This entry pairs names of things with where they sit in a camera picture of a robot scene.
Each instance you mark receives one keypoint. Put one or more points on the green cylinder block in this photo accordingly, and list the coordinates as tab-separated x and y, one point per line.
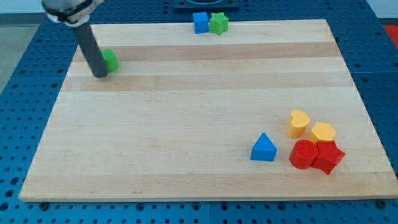
110	59

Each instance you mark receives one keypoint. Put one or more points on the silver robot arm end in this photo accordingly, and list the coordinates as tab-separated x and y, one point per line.
73	13

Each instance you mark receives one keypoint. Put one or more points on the blue cube block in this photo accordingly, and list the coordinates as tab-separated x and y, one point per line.
200	22

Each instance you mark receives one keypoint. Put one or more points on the wooden board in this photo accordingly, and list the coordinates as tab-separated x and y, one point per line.
177	121

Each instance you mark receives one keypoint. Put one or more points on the blue triangle block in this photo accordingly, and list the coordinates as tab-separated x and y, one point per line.
264	149

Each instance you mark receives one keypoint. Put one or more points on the green star block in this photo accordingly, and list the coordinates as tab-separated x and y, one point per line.
218	23

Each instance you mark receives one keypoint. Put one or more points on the yellow heart block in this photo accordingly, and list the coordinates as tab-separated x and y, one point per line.
298	123

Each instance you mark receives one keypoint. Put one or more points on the red cylinder block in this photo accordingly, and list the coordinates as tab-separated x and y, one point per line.
303	154

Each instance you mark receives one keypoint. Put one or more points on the yellow hexagon block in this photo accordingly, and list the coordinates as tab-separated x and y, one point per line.
321	132

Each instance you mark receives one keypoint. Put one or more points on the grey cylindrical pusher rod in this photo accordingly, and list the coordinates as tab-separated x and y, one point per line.
90	49

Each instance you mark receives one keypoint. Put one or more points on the red star block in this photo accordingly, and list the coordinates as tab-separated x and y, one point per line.
329	156

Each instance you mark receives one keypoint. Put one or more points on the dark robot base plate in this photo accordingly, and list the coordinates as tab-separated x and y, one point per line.
205	5

